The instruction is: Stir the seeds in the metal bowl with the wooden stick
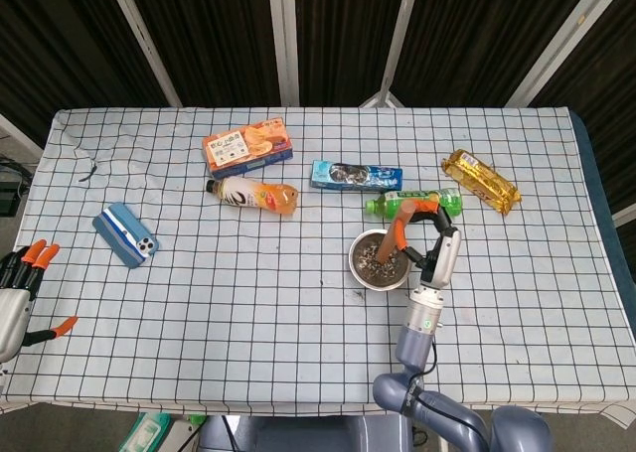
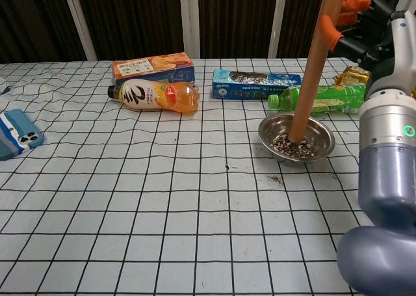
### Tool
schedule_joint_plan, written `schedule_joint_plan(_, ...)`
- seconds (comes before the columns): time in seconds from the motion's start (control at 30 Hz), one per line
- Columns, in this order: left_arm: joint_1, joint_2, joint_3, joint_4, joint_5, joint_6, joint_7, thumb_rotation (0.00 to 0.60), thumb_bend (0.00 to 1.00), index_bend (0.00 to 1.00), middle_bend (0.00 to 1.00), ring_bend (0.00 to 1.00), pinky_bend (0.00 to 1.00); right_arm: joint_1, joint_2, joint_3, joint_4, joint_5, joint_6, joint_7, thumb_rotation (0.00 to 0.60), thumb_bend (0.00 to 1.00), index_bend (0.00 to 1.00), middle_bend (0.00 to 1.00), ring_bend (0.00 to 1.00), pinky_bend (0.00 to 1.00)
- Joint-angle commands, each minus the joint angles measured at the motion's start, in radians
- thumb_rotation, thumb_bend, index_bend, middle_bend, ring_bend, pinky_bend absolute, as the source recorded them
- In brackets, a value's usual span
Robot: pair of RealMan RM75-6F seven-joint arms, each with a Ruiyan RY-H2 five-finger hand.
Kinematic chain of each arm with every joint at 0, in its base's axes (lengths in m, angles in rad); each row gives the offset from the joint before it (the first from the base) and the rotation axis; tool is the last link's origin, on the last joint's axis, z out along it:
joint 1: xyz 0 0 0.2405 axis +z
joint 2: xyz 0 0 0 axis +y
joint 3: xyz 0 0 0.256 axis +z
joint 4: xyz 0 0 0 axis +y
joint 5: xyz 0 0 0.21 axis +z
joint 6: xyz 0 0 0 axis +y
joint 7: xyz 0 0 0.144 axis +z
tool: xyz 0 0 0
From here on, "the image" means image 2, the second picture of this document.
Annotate green plastic drink bottle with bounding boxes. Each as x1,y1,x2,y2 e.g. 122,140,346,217
267,83,370,115

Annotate blue striped phone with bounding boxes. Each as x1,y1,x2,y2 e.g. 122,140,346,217
0,109,46,161

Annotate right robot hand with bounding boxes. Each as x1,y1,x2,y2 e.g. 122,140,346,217
318,0,416,94

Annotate white checked tablecloth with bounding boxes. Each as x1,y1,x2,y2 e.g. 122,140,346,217
0,57,416,296

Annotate gold foil snack packet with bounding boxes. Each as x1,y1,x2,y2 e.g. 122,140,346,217
333,66,416,99

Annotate stainless steel bowl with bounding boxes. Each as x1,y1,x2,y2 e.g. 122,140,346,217
258,113,336,163

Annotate wooden stick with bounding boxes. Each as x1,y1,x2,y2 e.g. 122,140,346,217
288,0,346,143

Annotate orange juice bottle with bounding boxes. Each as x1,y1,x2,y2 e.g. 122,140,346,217
107,78,200,114

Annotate brown grainy food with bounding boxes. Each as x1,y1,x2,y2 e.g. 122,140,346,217
271,132,319,157

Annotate orange biscuit box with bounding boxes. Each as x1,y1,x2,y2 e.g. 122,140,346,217
112,51,196,88

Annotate blue cookie box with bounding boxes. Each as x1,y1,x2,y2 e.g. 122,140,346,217
212,69,303,99

